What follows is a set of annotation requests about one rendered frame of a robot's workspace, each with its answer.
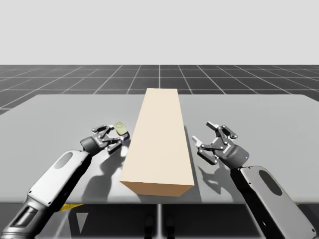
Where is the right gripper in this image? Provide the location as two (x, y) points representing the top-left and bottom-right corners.
(192, 121), (250, 170)

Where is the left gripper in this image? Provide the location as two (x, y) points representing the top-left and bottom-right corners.
(80, 123), (123, 154)

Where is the green and blue rectangular can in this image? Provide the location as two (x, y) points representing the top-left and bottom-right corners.
(113, 121), (131, 142)

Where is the tall board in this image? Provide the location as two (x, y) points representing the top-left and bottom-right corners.
(119, 88), (195, 198)

